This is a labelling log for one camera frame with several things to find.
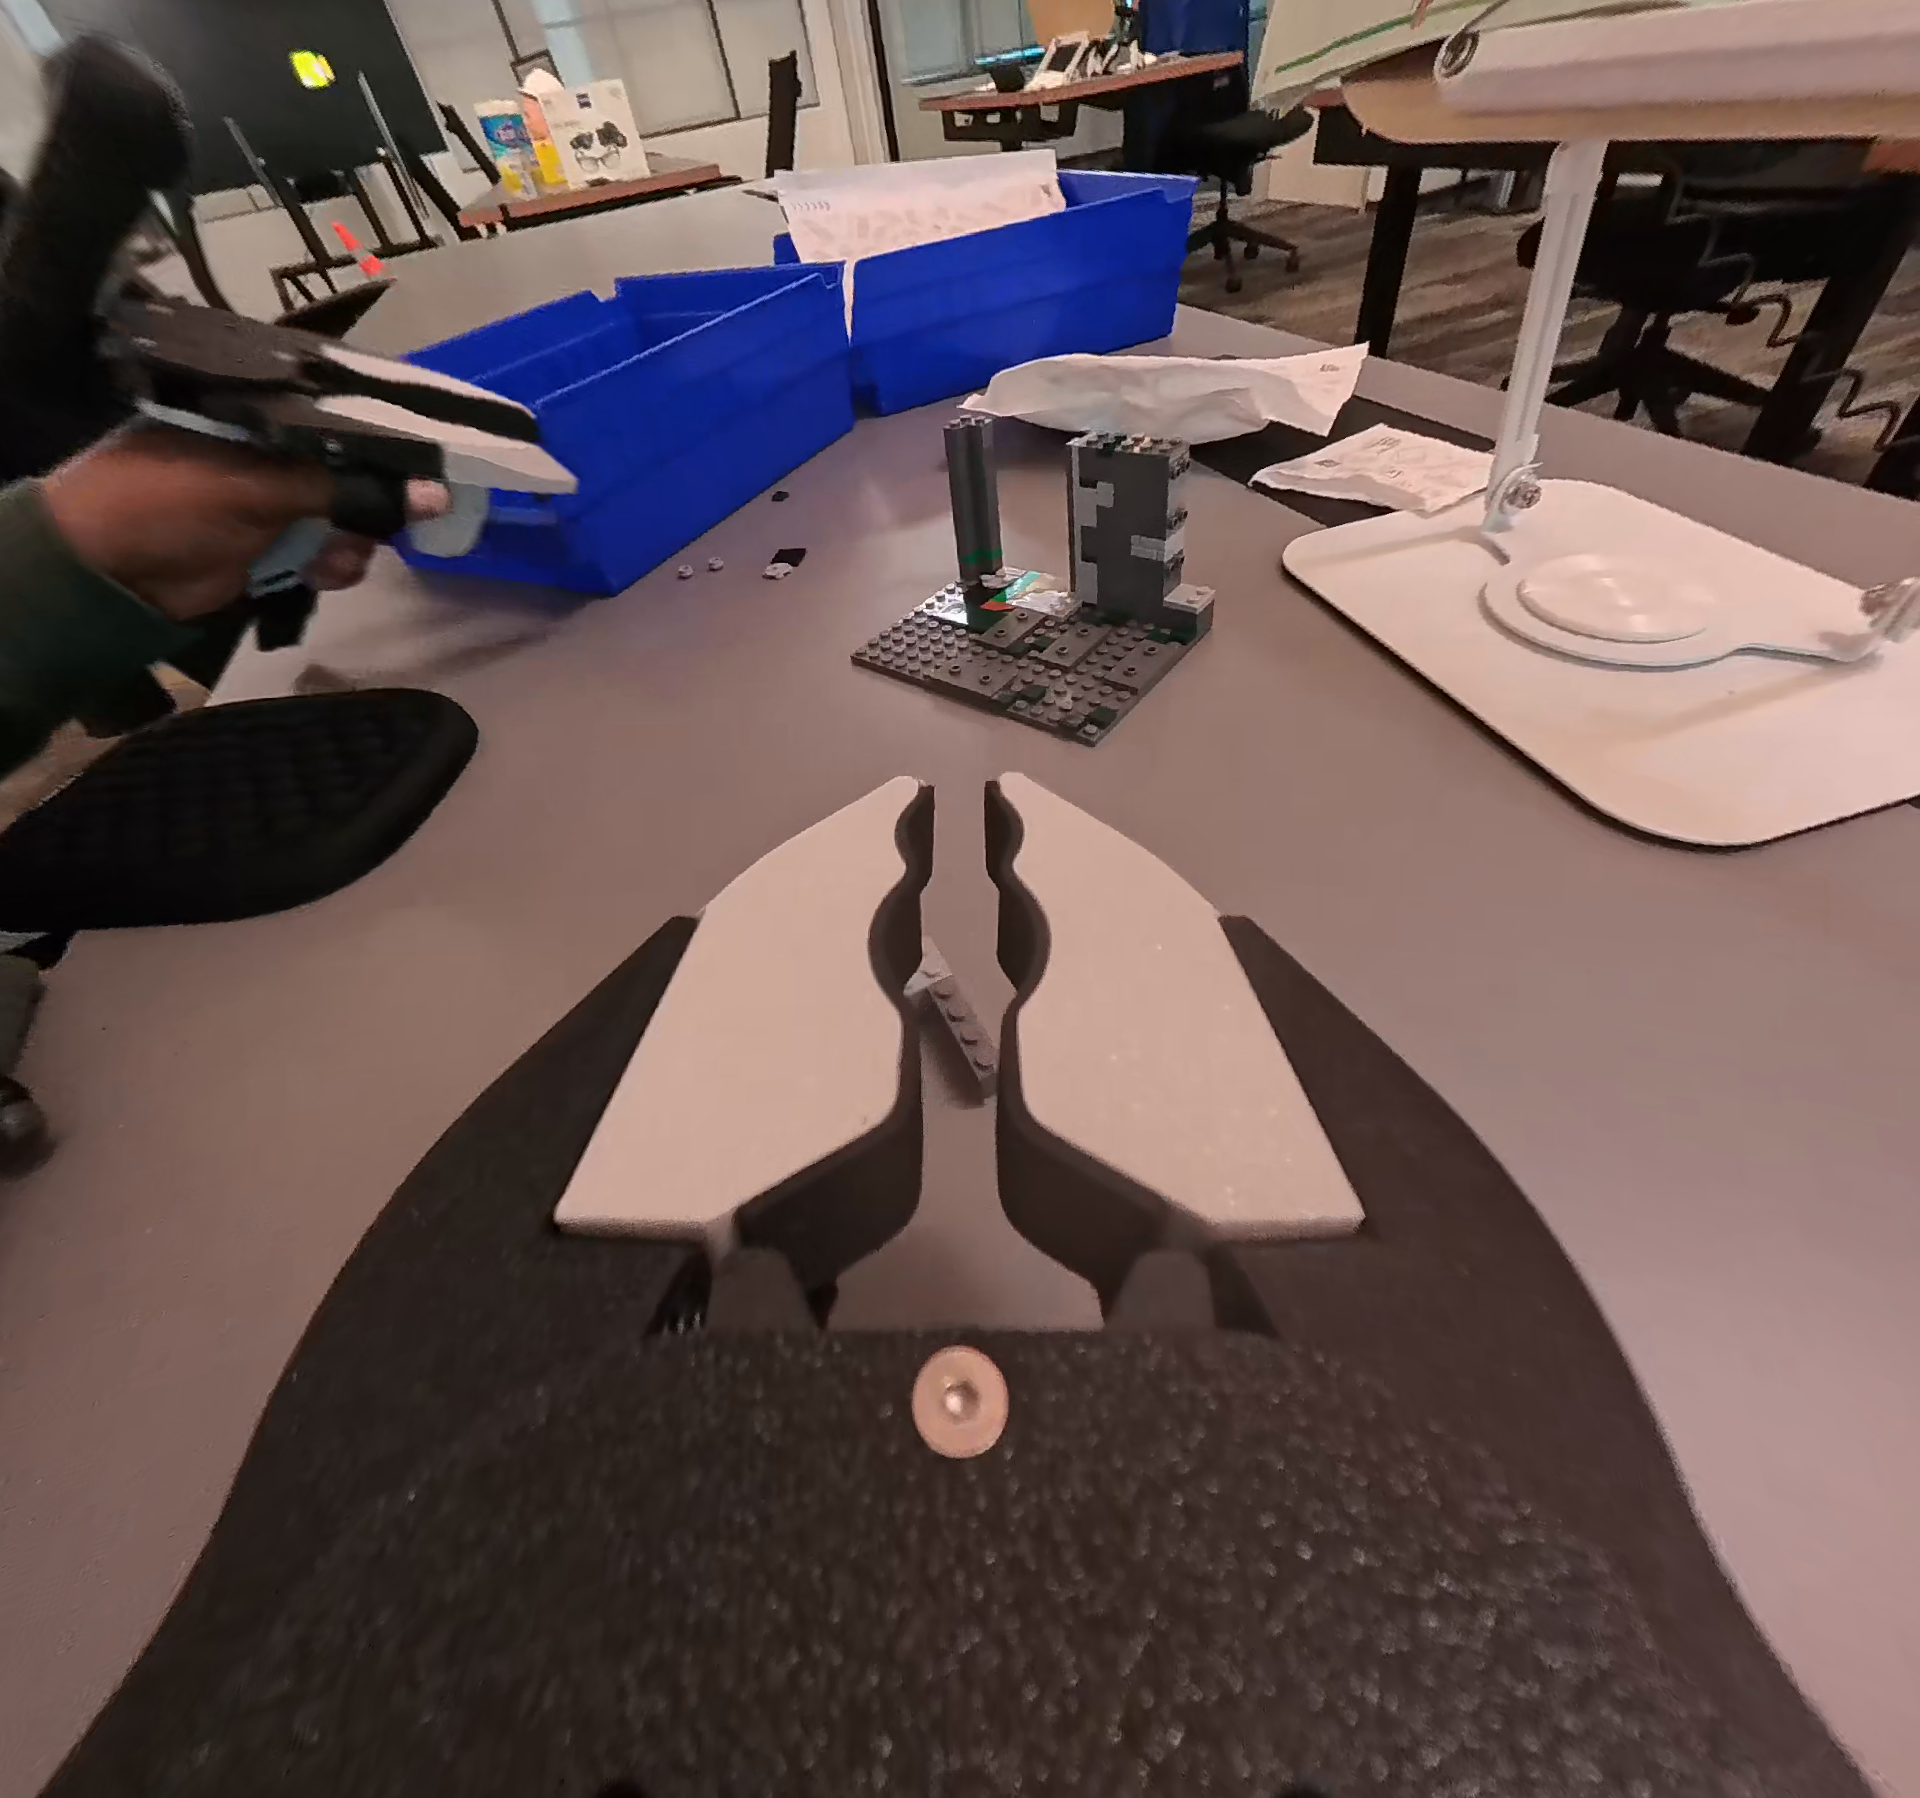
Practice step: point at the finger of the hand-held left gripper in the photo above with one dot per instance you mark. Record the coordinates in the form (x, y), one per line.
(510, 468)
(435, 395)

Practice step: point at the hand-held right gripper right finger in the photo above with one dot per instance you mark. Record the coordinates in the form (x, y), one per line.
(1186, 1062)

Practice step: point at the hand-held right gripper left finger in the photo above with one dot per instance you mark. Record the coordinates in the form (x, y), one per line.
(719, 1062)

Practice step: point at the light grey square brick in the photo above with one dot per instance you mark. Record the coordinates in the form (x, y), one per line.
(926, 985)

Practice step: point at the dark grey long brick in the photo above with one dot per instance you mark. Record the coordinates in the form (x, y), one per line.
(960, 1039)

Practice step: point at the grey desk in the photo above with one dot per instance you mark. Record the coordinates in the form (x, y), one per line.
(602, 808)

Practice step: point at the person's left hand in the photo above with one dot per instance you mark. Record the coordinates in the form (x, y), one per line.
(165, 530)

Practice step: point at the blue divided plastic bin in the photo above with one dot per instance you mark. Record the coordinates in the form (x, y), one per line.
(659, 432)

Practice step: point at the wipes container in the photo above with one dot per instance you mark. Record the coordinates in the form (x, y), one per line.
(507, 147)

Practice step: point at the small brown table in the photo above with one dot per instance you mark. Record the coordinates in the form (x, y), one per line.
(602, 186)

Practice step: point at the black display screen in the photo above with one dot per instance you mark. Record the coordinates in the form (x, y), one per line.
(225, 59)

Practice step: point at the white printed carton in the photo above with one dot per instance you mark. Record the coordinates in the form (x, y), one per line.
(593, 133)

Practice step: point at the black office chair seat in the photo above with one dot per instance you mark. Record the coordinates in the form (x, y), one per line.
(225, 808)

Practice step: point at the white printed paper sheets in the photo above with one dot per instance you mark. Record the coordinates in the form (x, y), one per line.
(916, 199)

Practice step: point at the grey brick model on baseplate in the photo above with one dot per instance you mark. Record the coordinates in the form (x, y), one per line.
(1050, 583)

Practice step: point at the white book stand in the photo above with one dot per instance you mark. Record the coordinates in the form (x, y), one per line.
(1575, 658)

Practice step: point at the flat white printed bag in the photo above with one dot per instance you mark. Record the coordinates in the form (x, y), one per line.
(1381, 469)

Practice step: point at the white paper bag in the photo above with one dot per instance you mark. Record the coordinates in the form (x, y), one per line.
(1170, 387)

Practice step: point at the brown-edged office table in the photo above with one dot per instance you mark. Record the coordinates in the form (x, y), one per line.
(1389, 254)
(1082, 87)

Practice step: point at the office chair with blue cover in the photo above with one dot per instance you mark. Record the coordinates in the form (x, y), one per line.
(1200, 103)

